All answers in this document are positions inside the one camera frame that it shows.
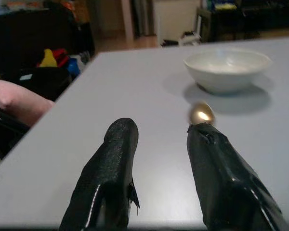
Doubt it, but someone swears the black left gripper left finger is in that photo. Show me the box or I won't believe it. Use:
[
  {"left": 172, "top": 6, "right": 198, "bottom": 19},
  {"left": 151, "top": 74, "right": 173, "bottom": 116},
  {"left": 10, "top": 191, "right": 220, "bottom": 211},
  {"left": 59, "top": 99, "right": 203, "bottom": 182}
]
[{"left": 59, "top": 117, "right": 141, "bottom": 229}]

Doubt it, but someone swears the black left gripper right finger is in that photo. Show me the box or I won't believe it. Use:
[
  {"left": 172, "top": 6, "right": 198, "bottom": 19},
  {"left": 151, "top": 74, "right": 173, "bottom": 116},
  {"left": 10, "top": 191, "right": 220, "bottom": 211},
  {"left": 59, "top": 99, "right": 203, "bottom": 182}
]
[{"left": 186, "top": 122, "right": 289, "bottom": 229}]

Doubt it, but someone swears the gold metal spoon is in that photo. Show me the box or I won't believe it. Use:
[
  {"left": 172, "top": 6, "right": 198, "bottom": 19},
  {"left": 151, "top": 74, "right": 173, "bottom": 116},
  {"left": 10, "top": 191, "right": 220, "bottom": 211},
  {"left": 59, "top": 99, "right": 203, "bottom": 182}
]
[{"left": 188, "top": 101, "right": 216, "bottom": 127}]

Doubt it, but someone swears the pale grey dining table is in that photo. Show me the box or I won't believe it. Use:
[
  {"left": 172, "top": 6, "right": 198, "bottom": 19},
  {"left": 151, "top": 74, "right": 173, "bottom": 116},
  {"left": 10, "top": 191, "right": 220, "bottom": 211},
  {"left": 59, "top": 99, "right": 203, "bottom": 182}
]
[{"left": 0, "top": 36, "right": 289, "bottom": 229}]

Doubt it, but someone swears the white ceramic bowl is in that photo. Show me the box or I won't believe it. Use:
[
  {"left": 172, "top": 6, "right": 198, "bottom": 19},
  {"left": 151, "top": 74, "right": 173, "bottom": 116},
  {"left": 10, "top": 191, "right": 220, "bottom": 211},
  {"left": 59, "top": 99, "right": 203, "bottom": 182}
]
[{"left": 183, "top": 47, "right": 272, "bottom": 94}]

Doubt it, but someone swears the blue plastic item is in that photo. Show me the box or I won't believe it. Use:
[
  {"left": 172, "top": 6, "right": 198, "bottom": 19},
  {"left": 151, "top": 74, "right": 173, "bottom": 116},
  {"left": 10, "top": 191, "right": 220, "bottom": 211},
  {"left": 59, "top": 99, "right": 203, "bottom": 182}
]
[{"left": 66, "top": 57, "right": 80, "bottom": 77}]

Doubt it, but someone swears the clear white container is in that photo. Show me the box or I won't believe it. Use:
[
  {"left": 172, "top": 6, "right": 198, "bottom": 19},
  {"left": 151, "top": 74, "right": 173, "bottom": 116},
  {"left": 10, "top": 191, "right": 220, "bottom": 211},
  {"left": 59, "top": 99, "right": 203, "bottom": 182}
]
[{"left": 79, "top": 51, "right": 91, "bottom": 65}]

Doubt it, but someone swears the black folding chair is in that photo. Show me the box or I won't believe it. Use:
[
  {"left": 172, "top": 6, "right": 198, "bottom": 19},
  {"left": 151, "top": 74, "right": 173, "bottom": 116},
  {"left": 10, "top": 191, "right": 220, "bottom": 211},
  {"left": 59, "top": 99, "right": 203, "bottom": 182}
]
[{"left": 0, "top": 105, "right": 31, "bottom": 160}]

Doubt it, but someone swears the red plastic item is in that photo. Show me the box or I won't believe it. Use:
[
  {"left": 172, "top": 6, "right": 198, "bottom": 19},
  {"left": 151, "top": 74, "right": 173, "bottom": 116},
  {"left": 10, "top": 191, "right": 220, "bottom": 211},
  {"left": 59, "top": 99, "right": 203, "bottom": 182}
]
[{"left": 53, "top": 49, "right": 70, "bottom": 67}]

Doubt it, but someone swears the yellow plastic item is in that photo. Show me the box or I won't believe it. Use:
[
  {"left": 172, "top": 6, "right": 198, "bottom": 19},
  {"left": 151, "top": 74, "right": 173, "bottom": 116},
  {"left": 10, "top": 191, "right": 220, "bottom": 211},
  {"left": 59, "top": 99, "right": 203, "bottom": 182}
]
[{"left": 39, "top": 49, "right": 58, "bottom": 68}]

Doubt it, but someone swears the black cabinet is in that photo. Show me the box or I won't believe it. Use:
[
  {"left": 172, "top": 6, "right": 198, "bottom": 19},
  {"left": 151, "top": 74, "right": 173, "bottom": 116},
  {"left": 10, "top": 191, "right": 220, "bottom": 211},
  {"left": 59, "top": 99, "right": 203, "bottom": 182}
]
[{"left": 0, "top": 8, "right": 96, "bottom": 73}]

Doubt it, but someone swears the dark shelf unit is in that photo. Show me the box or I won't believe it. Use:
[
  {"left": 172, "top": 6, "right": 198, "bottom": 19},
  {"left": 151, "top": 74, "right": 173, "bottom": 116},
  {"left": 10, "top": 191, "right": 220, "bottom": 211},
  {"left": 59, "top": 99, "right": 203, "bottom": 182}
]
[{"left": 197, "top": 0, "right": 289, "bottom": 42}]

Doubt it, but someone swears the white door panel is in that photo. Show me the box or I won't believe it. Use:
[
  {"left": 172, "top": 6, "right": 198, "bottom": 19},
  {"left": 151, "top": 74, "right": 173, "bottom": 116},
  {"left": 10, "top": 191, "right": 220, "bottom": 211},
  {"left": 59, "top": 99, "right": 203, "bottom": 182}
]
[{"left": 153, "top": 0, "right": 203, "bottom": 46}]

